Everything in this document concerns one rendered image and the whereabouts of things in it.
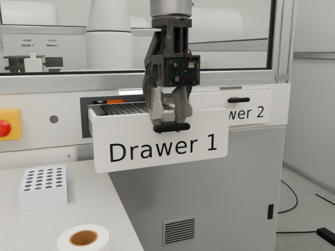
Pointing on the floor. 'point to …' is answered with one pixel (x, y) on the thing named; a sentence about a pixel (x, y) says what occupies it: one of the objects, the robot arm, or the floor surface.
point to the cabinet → (194, 193)
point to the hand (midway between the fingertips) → (167, 125)
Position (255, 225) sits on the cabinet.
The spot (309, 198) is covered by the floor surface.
